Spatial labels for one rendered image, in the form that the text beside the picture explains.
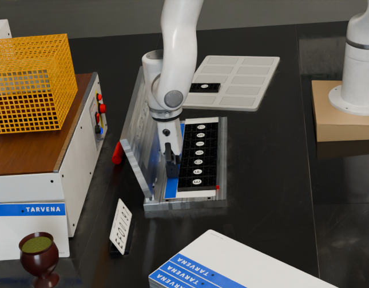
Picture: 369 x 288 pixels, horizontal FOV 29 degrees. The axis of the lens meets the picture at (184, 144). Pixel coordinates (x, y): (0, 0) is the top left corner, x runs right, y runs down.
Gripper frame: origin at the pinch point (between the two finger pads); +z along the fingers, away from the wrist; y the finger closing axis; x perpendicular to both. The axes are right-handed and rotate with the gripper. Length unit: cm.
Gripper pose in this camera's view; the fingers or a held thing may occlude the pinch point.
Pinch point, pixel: (173, 164)
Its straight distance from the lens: 190.0
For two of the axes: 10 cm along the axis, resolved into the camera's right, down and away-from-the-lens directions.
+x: -9.9, 0.6, 1.0
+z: 1.1, 8.7, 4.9
